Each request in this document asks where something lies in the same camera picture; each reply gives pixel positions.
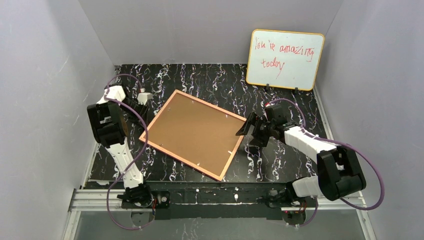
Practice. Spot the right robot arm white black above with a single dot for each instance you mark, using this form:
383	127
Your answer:
338	169

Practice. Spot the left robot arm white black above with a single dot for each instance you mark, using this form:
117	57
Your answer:
110	129

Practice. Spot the pink wooden photo frame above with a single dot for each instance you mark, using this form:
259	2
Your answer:
145	137

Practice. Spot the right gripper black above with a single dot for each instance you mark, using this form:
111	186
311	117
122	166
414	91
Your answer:
259	127

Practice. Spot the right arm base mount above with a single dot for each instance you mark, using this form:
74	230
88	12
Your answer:
279	199

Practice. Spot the aluminium rail at front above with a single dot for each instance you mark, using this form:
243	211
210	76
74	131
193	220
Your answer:
98	200

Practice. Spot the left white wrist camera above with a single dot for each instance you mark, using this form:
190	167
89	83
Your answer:
144	97

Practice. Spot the whiteboard with red writing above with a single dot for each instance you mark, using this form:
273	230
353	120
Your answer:
284	59

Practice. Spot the brown backing board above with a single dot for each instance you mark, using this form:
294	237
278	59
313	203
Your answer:
195	132

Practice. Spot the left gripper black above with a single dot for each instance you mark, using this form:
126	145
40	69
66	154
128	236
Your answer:
139	110

